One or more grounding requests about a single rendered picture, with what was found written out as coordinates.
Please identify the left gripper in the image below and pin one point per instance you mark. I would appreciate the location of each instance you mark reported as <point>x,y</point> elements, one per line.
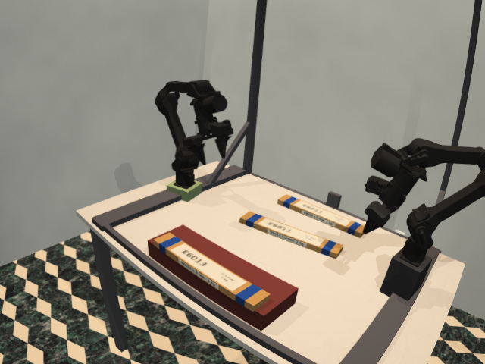
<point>378,213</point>

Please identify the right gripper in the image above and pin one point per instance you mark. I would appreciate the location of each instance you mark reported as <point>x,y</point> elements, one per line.
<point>196,140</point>

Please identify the tan cardboard pack with blue bands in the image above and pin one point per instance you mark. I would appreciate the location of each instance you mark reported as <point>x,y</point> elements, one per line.
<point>322,215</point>

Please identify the tan welding electrode pack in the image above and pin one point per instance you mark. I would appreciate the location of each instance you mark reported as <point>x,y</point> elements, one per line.
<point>292,235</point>

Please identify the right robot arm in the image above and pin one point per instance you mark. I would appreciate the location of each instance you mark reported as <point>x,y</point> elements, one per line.
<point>185,160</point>

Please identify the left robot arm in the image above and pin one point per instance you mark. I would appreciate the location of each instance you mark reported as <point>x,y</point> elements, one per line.
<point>406,171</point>

